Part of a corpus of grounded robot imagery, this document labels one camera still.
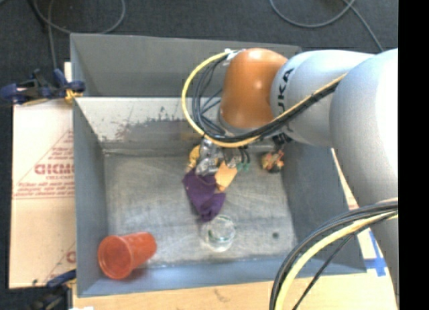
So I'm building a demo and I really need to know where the yellow rounded toy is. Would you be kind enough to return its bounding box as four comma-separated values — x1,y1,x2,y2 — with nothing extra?
187,145,202,170

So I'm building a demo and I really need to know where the orange oblong toy food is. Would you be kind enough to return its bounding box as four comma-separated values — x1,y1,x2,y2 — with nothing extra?
214,162,239,193

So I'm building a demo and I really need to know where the purple cloth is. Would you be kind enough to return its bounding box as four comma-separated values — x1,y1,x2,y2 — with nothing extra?
182,169,227,223

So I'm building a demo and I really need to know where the grey metal bin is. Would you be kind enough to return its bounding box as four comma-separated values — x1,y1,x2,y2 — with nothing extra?
69,32,368,298

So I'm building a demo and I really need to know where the clear glass cup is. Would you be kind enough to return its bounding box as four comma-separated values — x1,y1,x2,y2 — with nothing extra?
198,214,237,253

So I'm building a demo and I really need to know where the orange plastic cup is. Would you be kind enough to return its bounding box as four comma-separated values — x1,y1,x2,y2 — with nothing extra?
97,231,158,280

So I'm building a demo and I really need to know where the pale cardboard board red print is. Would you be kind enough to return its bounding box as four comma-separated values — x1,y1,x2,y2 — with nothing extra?
7,61,78,290

